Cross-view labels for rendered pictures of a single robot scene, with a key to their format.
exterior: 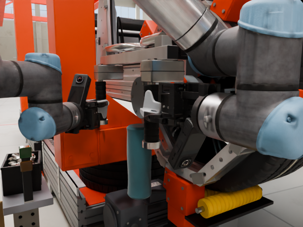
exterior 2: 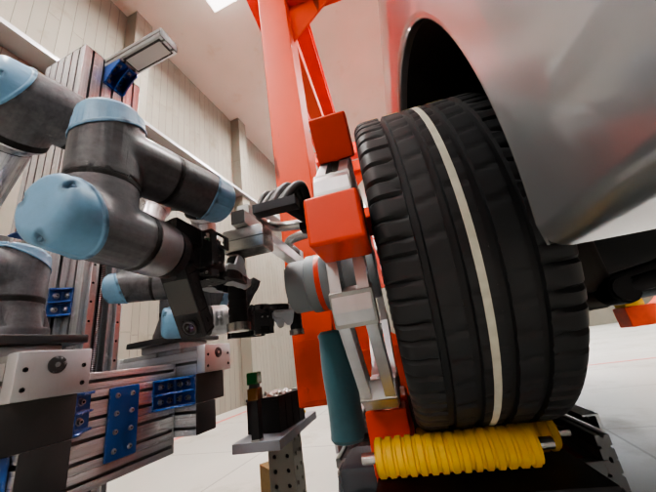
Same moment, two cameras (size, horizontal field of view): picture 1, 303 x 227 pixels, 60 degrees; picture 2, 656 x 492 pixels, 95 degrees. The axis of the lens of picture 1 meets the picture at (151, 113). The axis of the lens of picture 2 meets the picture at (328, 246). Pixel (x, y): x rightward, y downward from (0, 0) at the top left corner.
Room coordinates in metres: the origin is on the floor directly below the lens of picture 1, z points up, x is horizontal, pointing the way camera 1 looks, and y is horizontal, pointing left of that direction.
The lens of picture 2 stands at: (0.29, -0.53, 0.69)
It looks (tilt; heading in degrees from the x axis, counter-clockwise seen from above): 19 degrees up; 41
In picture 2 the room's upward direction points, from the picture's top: 9 degrees counter-clockwise
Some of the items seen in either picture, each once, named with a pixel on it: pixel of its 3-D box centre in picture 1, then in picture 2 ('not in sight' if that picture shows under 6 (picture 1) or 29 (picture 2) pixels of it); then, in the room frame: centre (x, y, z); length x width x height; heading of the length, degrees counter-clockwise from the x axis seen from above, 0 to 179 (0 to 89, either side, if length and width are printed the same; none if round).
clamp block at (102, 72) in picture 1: (108, 72); not in sight; (0.91, 0.15, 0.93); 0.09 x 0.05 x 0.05; 120
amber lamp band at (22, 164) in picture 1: (25, 165); (255, 393); (0.92, 0.46, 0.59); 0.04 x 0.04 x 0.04; 30
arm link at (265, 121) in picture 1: (265, 121); (96, 224); (0.34, -0.15, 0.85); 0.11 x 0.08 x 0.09; 30
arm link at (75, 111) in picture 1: (66, 116); (220, 319); (0.68, 0.22, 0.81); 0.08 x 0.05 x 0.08; 76
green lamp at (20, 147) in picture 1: (25, 151); (254, 378); (0.92, 0.46, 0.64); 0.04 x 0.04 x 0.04; 30
